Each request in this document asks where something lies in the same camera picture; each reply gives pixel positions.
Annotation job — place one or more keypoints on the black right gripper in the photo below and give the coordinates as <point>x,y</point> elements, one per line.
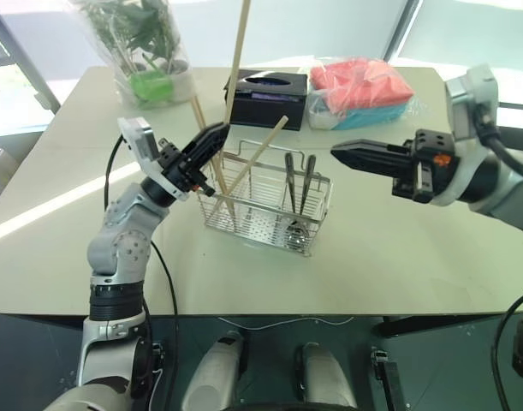
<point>434,143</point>

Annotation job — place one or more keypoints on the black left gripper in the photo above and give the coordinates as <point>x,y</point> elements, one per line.
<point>180,169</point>

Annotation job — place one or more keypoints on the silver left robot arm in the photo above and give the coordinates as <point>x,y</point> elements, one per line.
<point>120,248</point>

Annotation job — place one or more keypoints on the cyan folded cloth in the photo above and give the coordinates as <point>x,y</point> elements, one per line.
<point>372,117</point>

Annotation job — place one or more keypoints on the clear plastic cloth bag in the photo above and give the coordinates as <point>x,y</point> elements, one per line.
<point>319,113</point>

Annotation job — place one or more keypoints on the black tissue box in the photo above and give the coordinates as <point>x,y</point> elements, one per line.
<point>267,103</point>

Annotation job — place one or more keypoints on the red folded cloth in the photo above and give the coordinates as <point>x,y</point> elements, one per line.
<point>364,83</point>

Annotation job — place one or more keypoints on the stainless steel fork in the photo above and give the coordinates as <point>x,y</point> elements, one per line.
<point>290,184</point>

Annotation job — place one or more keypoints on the potted plant in plastic wrap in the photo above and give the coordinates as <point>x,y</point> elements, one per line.
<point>115,85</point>

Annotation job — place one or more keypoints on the potted green artificial plant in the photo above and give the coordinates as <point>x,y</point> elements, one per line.
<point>141,47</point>

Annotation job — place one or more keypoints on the grey rounded shell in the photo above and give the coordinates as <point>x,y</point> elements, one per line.
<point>325,377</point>
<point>214,372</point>

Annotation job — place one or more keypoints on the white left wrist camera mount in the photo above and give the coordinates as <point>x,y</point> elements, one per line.
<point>137,137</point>

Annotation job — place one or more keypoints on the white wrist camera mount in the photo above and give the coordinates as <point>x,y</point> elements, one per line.
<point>468,164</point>
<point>137,137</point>

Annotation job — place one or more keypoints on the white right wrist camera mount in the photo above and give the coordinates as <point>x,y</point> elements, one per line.
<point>468,164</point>

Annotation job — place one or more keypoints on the dark window frame post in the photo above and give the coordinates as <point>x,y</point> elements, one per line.
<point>30,64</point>
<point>400,30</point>

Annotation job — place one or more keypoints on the black table frame bar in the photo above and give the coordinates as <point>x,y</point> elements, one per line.
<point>436,325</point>

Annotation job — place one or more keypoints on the black metal bracket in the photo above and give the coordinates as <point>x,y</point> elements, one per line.
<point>389,377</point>

